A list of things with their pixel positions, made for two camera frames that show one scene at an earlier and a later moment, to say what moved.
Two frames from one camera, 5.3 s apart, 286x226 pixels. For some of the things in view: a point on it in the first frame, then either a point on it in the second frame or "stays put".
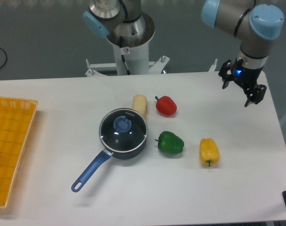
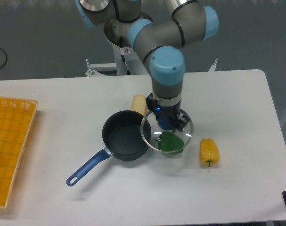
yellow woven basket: [12, 120] stays put
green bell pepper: [169, 142] stays put
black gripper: [246, 77] → [159, 110]
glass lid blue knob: [122, 124] → [159, 134]
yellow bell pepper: [209, 152] stays put
